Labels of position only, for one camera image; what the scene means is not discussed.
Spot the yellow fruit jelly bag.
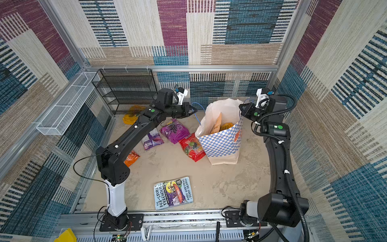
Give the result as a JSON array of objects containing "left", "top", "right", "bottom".
[{"left": 219, "top": 123, "right": 234, "bottom": 132}]

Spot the colourful treehouse book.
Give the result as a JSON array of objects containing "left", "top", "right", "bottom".
[{"left": 154, "top": 176, "right": 193, "bottom": 211}]

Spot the blue checkered paper bag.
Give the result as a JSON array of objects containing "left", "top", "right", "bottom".
[{"left": 195, "top": 98, "right": 243, "bottom": 165}]

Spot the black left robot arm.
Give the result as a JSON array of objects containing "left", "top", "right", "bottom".
[{"left": 96, "top": 102, "right": 198, "bottom": 232}]

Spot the yellow object at bottom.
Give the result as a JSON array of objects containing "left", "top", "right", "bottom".
[{"left": 54, "top": 228, "right": 77, "bottom": 242}]

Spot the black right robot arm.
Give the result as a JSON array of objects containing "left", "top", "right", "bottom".
[{"left": 239, "top": 94, "right": 310, "bottom": 242}]

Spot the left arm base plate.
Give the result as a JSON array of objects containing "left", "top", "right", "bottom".
[{"left": 99, "top": 212, "right": 144, "bottom": 232}]

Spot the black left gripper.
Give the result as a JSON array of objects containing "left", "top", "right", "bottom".
[{"left": 164, "top": 103, "right": 198, "bottom": 119}]

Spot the orange corn chip bag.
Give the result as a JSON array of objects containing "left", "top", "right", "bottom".
[{"left": 124, "top": 151, "right": 140, "bottom": 167}]

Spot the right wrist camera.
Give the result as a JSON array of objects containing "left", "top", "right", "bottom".
[{"left": 256, "top": 88, "right": 274, "bottom": 109}]

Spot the purple grape jelly bag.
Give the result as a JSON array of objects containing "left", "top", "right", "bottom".
[{"left": 160, "top": 119, "right": 190, "bottom": 144}]

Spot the yellow snack pack under rack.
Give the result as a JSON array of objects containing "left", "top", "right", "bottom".
[{"left": 123, "top": 105, "right": 146, "bottom": 125}]

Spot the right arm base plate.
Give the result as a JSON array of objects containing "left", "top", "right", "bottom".
[{"left": 222, "top": 210, "right": 268, "bottom": 227}]

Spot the purple berry snack bag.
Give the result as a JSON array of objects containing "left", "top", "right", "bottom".
[{"left": 141, "top": 128, "right": 164, "bottom": 150}]

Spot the aluminium front rail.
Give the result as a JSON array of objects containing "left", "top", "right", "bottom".
[{"left": 50, "top": 208, "right": 281, "bottom": 242}]

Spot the white wire wall basket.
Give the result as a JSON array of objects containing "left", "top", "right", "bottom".
[{"left": 36, "top": 72, "right": 96, "bottom": 136}]

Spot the black mesh shelf rack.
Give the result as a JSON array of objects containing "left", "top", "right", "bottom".
[{"left": 92, "top": 69, "right": 159, "bottom": 115}]

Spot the red fruit jelly bag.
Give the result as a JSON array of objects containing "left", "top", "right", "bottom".
[{"left": 179, "top": 133, "right": 206, "bottom": 162}]

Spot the orange potato chip bag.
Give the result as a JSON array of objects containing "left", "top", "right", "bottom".
[{"left": 210, "top": 113, "right": 222, "bottom": 135}]

